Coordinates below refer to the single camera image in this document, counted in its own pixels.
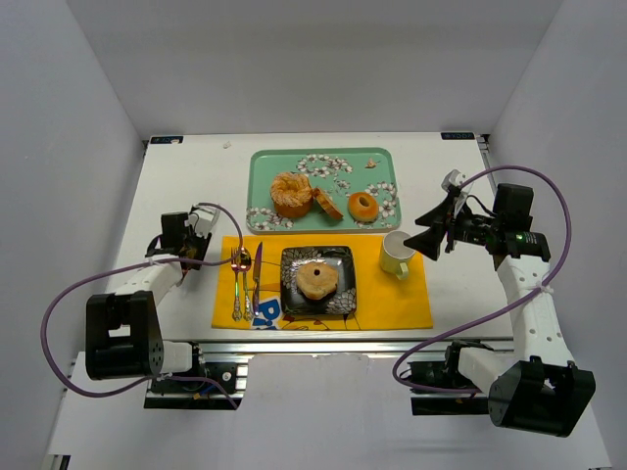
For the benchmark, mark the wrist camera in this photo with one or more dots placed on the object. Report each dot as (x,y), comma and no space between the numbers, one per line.
(203,219)
(452,185)

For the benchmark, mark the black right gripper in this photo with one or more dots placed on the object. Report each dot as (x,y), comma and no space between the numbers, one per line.
(451,227)

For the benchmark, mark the green floral serving tray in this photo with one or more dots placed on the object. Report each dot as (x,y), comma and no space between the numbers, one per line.
(339,173)

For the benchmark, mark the white and green mug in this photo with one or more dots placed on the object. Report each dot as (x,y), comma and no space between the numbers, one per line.
(395,256)

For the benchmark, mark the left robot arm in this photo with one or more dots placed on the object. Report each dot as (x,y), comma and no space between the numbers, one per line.
(123,334)

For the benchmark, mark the cake slice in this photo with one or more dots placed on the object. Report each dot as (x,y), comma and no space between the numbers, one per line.
(327,204)

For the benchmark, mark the iridescent fork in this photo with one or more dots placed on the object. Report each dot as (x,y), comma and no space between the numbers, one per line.
(235,267)

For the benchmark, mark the aluminium frame rail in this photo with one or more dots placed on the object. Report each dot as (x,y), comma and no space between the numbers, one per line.
(181,170)

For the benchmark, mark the black floral square plate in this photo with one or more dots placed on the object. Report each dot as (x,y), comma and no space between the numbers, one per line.
(342,302)

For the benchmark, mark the iridescent knife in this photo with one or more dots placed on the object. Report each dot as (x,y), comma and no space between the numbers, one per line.
(258,260)

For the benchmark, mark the pale raisin bagel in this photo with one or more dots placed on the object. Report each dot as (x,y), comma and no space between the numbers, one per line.
(317,280)

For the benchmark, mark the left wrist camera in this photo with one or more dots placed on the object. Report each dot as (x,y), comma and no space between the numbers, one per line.
(203,219)

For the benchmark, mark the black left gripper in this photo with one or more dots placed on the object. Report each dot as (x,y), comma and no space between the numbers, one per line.
(197,252)

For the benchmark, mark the golden plain bagel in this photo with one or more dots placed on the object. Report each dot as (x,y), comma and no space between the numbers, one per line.
(363,207)

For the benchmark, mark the yellow printed placemat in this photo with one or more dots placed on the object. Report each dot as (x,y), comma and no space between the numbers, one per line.
(384,302)

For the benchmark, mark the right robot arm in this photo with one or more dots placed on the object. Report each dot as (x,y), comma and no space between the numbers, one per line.
(541,389)

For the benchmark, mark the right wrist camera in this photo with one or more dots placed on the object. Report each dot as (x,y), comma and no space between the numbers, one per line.
(452,185)

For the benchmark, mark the sugared bundt cake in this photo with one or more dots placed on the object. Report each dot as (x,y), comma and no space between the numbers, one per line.
(291,194)

